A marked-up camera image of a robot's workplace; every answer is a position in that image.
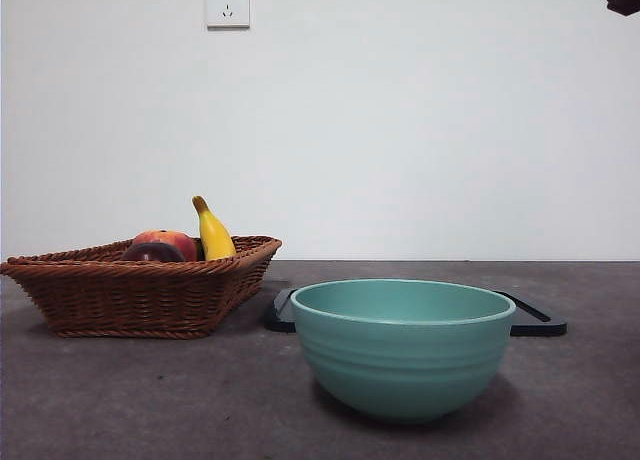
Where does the teal ceramic bowl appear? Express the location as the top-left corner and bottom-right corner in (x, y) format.
(289, 278), (517, 424)

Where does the dark red plum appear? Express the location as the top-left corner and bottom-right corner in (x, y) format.
(121, 242), (187, 264)

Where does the dark rectangular tray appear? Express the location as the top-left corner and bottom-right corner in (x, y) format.
(263, 287), (569, 337)

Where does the yellow banana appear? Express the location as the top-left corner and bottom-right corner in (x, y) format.
(192, 195), (238, 261)

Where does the red yellow apple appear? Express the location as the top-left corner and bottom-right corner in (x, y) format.
(132, 229), (200, 262)

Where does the brown wicker basket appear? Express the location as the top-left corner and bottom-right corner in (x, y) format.
(0, 235), (284, 339)

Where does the white wall socket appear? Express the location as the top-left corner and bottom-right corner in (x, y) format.
(206, 0), (251, 30)

